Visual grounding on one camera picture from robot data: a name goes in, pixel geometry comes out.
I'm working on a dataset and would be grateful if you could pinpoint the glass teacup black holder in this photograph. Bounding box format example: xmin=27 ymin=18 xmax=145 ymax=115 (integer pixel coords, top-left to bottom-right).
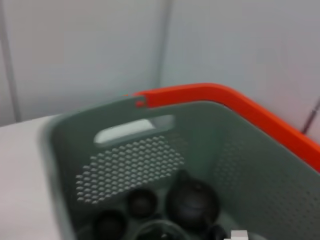
xmin=136 ymin=219 xmax=189 ymax=240

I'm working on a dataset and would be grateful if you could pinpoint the white plastic brick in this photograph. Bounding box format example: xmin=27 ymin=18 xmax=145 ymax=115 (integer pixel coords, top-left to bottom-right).
xmin=229 ymin=229 xmax=250 ymax=240

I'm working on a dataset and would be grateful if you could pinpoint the grey perforated storage basket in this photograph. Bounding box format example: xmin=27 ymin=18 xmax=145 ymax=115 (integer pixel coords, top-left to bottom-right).
xmin=37 ymin=96 xmax=320 ymax=240

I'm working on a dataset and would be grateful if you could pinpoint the small dark clay cup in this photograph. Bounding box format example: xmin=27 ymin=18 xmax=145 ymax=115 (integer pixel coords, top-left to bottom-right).
xmin=92 ymin=209 xmax=129 ymax=240
xmin=126 ymin=188 xmax=159 ymax=218

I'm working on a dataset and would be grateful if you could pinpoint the dark clay teapot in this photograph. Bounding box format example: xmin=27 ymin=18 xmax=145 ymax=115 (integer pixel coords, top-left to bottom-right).
xmin=164 ymin=169 xmax=229 ymax=240

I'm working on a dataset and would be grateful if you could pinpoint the thin grey cable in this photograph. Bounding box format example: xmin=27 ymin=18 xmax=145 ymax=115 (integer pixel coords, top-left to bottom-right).
xmin=300 ymin=98 xmax=320 ymax=135

